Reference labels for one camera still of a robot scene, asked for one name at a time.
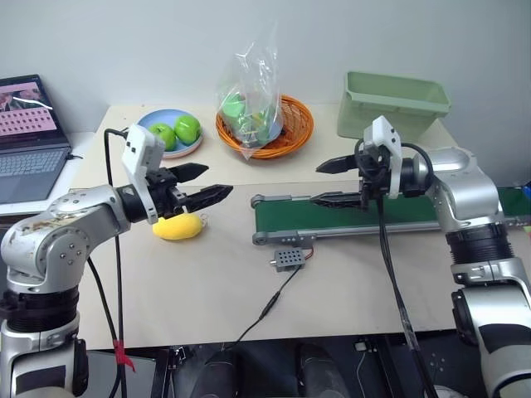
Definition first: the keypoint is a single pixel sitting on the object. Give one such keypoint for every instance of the green apple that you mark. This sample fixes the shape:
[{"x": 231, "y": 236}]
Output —
[
  {"x": 187, "y": 128},
  {"x": 164, "y": 134}
]

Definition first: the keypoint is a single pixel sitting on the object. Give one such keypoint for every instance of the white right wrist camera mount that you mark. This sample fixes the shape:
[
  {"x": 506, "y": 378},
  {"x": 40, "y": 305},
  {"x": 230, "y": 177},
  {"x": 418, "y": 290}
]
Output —
[{"x": 383, "y": 130}]

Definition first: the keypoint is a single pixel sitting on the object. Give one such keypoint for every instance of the yellow mango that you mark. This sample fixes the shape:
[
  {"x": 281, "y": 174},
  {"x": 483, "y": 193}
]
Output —
[{"x": 174, "y": 228}]

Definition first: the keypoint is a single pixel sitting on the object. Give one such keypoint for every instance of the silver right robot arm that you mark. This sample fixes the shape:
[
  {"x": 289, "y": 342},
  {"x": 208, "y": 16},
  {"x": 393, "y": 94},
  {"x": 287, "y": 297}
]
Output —
[{"x": 469, "y": 186}]

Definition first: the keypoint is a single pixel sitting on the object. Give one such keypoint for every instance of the green conveyor belt grey frame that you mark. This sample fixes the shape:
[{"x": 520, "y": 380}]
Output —
[{"x": 290, "y": 215}]

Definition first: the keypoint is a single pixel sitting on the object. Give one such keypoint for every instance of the clear plastic bag with toys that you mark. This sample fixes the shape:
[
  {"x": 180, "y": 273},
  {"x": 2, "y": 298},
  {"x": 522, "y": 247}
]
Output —
[{"x": 249, "y": 83}]

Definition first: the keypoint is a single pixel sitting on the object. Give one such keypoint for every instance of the grey control box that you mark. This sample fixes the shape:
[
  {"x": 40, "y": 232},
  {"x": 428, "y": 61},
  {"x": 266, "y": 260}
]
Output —
[{"x": 286, "y": 260}]

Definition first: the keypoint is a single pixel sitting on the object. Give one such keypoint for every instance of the light blue plate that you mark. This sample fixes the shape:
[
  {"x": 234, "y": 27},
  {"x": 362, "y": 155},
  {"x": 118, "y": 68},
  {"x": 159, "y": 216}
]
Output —
[{"x": 164, "y": 114}]

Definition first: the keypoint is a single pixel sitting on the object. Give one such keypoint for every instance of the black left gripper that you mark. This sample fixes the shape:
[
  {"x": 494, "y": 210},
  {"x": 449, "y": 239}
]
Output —
[{"x": 166, "y": 195}]

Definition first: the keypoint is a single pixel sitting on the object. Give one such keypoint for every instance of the grey laptop with pink screen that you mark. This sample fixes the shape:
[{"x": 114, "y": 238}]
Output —
[{"x": 29, "y": 161}]

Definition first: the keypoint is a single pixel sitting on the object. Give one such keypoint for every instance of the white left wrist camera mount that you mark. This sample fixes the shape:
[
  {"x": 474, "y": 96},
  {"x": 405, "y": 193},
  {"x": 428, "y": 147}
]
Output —
[{"x": 139, "y": 153}]

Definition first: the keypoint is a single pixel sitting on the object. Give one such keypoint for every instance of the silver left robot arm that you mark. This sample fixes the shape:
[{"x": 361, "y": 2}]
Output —
[{"x": 62, "y": 215}]

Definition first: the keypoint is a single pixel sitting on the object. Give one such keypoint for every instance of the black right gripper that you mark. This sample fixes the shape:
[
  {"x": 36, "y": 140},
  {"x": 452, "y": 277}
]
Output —
[{"x": 371, "y": 174}]

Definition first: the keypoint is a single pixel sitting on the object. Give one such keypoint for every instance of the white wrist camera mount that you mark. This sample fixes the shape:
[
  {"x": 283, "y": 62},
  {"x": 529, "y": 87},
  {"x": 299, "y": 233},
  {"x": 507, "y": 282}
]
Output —
[
  {"x": 383, "y": 130},
  {"x": 139, "y": 153}
]

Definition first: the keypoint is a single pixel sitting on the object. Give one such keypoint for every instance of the orange wicker basket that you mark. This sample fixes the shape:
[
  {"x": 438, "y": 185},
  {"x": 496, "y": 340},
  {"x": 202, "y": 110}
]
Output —
[{"x": 296, "y": 120}]

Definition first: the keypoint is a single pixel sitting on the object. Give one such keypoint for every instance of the light green plastic bin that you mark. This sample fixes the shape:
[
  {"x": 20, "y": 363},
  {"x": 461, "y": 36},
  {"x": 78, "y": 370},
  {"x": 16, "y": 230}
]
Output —
[{"x": 373, "y": 112}]

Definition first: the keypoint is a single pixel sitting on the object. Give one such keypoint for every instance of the blue object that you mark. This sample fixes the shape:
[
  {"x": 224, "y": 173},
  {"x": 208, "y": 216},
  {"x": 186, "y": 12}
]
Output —
[{"x": 527, "y": 187}]

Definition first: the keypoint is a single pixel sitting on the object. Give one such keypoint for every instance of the dark rounded shape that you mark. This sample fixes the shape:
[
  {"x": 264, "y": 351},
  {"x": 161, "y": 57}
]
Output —
[{"x": 220, "y": 373}]

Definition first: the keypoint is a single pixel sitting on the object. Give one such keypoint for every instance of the black laptop plug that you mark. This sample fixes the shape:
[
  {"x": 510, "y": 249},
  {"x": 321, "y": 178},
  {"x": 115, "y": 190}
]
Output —
[{"x": 76, "y": 156}]

